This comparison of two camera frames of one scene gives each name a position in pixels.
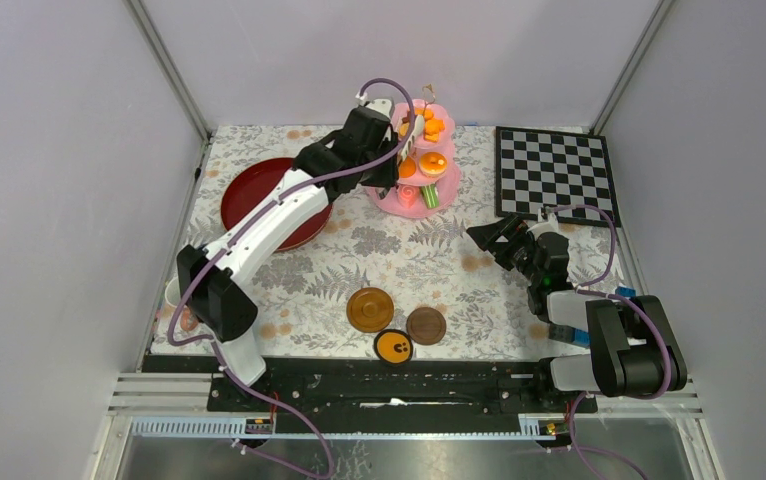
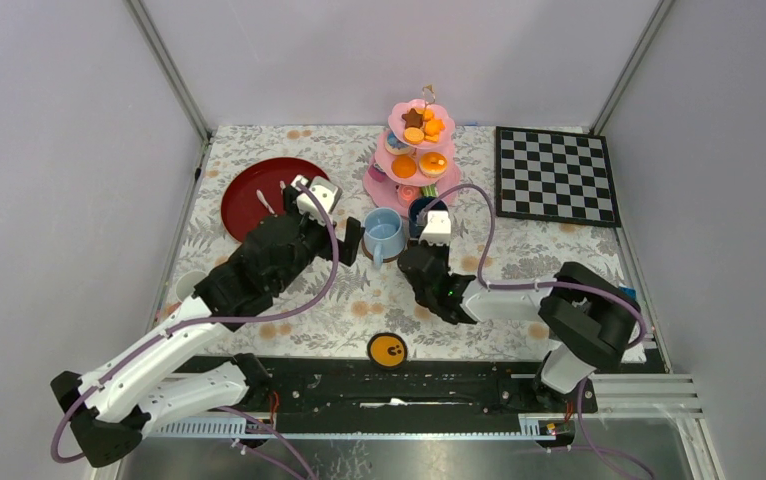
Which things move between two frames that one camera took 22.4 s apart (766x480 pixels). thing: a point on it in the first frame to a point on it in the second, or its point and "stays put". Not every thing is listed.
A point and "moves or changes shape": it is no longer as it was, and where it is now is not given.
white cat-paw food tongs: [418, 131] to [261, 195]
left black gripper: [388, 177] to [290, 196]
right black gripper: [513, 228] to [440, 248]
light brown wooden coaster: [370, 309] to [393, 259]
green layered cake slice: [430, 195] stays put
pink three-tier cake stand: [428, 177] stays put
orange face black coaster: [393, 346] moves or changes shape
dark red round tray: [252, 184] stays put
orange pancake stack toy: [433, 164] stays put
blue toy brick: [625, 291] stays put
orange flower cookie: [433, 126] stays put
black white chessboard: [544, 169] stays put
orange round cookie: [407, 167] stays put
